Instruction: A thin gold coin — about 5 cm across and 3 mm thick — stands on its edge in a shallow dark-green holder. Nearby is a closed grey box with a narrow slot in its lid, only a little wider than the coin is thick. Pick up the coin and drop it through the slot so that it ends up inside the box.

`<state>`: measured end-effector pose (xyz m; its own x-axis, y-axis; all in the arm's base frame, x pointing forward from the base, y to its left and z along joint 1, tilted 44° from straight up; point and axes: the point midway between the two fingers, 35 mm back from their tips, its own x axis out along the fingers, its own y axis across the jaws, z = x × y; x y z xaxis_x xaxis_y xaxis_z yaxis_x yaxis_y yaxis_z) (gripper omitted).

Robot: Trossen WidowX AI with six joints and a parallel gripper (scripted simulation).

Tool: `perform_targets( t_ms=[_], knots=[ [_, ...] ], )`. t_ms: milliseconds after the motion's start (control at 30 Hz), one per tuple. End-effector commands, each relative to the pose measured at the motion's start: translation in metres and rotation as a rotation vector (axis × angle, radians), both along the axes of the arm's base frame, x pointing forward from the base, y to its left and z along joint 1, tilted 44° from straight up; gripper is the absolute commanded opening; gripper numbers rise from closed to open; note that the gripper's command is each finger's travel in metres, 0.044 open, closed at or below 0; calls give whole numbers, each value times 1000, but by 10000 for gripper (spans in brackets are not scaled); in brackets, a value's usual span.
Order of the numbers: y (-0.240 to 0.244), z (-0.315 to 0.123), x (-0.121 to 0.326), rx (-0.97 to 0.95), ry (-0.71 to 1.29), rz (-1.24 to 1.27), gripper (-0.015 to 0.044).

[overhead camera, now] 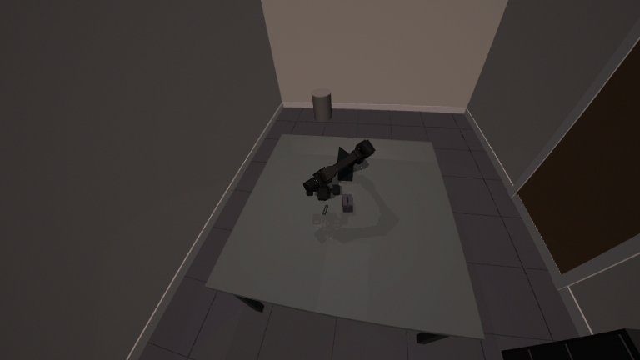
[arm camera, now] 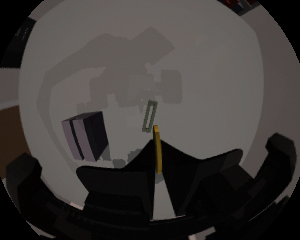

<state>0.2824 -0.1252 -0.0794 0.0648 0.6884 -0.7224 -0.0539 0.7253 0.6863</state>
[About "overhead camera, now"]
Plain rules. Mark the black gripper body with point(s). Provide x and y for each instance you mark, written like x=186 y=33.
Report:
x=335 y=189

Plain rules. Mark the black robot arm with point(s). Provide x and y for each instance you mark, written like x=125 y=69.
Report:
x=326 y=174

